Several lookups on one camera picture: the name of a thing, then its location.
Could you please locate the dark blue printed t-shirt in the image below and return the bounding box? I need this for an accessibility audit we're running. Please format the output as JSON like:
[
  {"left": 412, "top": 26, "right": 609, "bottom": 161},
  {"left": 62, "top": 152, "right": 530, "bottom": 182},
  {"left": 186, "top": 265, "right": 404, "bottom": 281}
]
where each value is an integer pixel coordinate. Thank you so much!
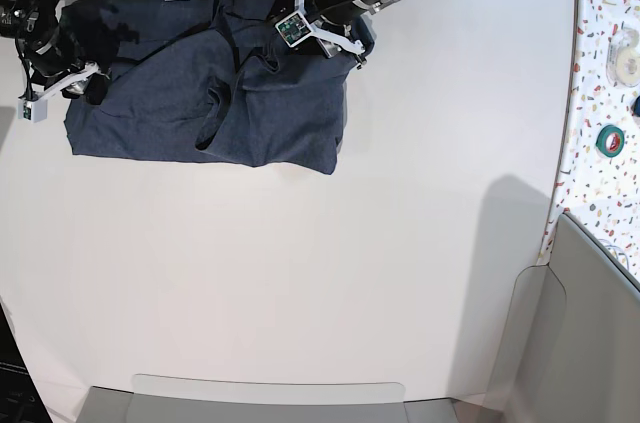
[{"left": 61, "top": 0, "right": 356, "bottom": 174}]

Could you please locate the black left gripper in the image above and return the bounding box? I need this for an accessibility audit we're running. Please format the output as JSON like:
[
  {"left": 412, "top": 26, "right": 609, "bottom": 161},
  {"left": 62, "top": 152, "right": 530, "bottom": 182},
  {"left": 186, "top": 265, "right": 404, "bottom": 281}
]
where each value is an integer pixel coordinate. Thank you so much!
[{"left": 272, "top": 0, "right": 376, "bottom": 69}]

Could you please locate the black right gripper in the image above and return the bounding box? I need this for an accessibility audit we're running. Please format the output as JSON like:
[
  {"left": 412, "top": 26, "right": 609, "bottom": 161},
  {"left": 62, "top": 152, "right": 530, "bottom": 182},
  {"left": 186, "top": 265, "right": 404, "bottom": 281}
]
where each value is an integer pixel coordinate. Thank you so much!
[{"left": 24, "top": 32, "right": 109, "bottom": 106}]

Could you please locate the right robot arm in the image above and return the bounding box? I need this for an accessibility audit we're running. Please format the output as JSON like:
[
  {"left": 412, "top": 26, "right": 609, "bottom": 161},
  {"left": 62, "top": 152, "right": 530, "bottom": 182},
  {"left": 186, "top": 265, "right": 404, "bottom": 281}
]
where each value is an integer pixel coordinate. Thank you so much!
[{"left": 1, "top": 0, "right": 93, "bottom": 101}]

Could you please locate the clear tape dispenser roll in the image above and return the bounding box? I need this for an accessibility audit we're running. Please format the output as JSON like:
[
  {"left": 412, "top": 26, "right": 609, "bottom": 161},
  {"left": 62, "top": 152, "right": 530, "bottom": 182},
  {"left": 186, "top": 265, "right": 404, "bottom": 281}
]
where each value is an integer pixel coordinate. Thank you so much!
[{"left": 606, "top": 28, "right": 639, "bottom": 88}]

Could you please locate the grey chair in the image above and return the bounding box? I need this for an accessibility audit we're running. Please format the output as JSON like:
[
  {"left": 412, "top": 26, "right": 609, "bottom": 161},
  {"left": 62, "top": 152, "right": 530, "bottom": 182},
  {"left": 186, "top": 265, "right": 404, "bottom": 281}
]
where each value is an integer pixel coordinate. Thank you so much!
[{"left": 79, "top": 214, "right": 639, "bottom": 422}]

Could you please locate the green tape roll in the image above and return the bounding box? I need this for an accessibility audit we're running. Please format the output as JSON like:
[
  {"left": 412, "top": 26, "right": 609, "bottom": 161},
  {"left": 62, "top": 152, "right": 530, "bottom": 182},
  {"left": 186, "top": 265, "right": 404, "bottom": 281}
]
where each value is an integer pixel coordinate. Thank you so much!
[{"left": 596, "top": 125, "right": 625, "bottom": 158}]

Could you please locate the terrazzo patterned side table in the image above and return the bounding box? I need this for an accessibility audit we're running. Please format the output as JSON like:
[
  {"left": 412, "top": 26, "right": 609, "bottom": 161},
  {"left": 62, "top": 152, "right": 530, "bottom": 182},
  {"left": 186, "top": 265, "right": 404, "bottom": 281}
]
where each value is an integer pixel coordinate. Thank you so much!
[{"left": 538, "top": 0, "right": 639, "bottom": 277}]

